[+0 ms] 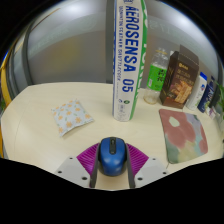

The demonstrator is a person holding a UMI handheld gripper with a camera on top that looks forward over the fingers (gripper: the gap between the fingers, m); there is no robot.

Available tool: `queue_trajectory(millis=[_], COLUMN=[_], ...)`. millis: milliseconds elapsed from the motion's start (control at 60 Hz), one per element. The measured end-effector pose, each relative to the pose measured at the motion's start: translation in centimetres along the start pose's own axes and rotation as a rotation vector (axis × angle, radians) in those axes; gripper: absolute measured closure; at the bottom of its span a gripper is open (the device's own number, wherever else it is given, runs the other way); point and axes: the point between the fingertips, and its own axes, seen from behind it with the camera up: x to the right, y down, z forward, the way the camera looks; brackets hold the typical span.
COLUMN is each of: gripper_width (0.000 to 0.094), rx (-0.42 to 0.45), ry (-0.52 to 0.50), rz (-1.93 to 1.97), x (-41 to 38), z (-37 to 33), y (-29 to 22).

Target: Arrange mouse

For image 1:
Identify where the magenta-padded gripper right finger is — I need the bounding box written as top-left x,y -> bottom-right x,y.
124,143 -> 170,190

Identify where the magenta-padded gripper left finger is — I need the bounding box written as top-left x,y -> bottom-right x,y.
54,142 -> 101,189

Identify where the blue computer mouse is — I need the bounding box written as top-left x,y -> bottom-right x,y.
97,136 -> 128,177

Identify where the floral pastel mouse pad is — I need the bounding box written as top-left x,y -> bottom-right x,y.
158,108 -> 209,165

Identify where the small floral fabric pouch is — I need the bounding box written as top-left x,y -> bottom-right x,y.
50,98 -> 95,138

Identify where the clear bottle green label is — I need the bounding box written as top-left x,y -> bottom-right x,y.
143,47 -> 170,105

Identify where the brown cracker box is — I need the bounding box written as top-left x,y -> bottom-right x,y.
158,44 -> 200,110

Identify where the dark blue pump bottle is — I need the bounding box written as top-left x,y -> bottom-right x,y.
197,75 -> 217,114

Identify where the white green shuttlecock tube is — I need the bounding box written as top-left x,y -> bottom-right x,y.
112,0 -> 149,123

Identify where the green potted plant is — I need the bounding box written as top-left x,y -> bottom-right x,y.
216,83 -> 224,116

